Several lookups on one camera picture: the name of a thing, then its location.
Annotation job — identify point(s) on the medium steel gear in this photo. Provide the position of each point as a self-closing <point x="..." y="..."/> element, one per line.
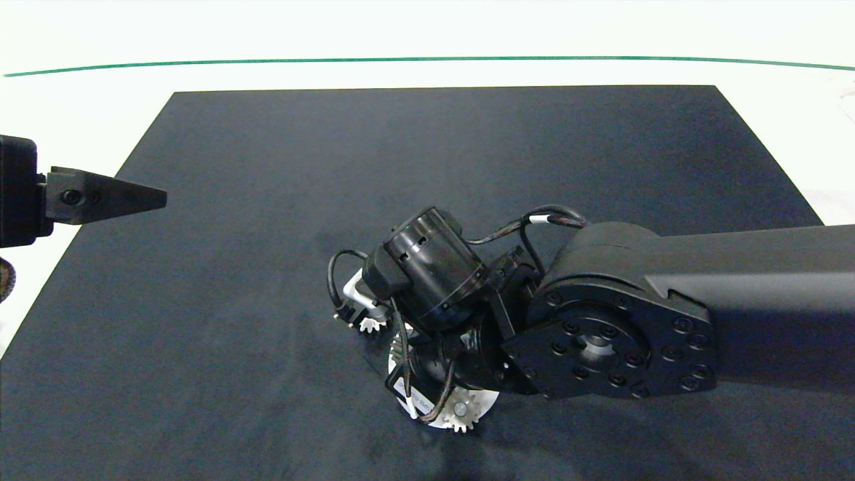
<point x="471" y="413"/>

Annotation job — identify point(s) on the dark mat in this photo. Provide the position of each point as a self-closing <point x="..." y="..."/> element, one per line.
<point x="267" y="200"/>

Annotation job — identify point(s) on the large steel gear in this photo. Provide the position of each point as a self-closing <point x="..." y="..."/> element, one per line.
<point x="399" y="346"/>

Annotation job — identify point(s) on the round white plate with pins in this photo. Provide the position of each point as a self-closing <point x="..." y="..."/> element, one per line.
<point x="489" y="402"/>

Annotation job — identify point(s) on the boxy silver wrist camera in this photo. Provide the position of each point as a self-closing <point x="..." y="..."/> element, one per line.
<point x="354" y="290"/>

